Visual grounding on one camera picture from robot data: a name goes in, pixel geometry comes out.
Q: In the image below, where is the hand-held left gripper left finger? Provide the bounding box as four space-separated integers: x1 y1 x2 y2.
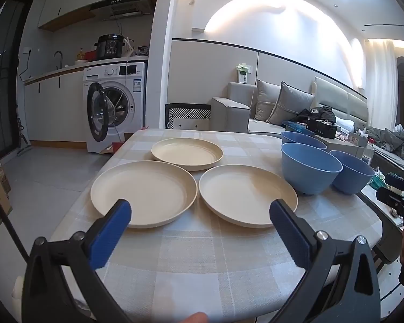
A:
22 199 133 323

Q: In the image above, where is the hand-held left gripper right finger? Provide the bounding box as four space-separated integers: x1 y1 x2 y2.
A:
269 198 381 323

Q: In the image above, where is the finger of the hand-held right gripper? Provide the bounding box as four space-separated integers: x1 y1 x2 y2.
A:
376 187 404 211
385 172 404 194

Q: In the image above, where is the blue bowl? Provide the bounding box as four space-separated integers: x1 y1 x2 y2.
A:
281 143 343 196
329 150 376 195
281 131 328 151

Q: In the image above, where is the cream plate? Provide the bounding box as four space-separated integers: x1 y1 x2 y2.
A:
198 164 298 227
90 160 198 229
151 138 224 171

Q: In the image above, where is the person's left hand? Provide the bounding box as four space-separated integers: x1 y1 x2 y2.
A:
173 311 209 323

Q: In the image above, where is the marble side table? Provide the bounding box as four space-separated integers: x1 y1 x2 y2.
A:
356 181 404 265

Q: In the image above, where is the clear water bottle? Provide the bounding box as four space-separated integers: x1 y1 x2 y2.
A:
361 138 376 164

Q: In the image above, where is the grey clothes pile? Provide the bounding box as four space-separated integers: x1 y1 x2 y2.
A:
366 125 404 163

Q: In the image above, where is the small cardboard box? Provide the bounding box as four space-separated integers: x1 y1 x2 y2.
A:
348 131 370 147

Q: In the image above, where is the beige checkered tablecloth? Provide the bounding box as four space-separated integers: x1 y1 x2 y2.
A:
50 128 384 323

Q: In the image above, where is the white curtain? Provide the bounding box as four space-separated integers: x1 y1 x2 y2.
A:
363 38 400 132

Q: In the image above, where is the bed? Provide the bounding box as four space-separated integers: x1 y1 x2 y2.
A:
315 76 404 180

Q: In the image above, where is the dark clothes pile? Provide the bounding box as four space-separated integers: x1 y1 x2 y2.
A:
294 106 338 126

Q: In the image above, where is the blue plastic bag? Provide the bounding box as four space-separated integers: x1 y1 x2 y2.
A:
282 120 311 136

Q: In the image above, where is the white washing machine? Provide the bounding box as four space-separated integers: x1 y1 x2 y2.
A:
83 62 147 154

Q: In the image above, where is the floor mop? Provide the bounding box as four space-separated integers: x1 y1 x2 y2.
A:
16 117 32 157

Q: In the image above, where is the grey pillow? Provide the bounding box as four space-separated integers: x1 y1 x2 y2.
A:
266 81 316 126
255 78 284 122

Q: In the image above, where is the grey sofa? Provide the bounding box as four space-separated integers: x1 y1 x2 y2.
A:
211 81 324 136

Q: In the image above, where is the white kitchen counter cabinet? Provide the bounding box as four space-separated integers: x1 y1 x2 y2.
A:
23 55 149 147

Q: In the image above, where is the black white patterned box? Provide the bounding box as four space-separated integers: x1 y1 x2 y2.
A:
165 103 212 130

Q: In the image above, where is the black pressure cooker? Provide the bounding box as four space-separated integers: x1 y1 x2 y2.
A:
95 34 127 61

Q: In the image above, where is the dark glass door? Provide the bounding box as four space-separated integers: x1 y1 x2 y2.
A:
0 0 36 158

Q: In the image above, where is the range hood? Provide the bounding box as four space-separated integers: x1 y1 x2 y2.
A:
89 0 154 18

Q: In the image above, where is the black cable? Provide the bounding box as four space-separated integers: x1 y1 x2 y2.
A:
0 181 32 267

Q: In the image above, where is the wall remote holder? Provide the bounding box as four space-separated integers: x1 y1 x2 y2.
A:
235 63 255 84

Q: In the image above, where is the white wall cabinet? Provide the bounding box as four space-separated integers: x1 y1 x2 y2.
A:
37 0 159 31

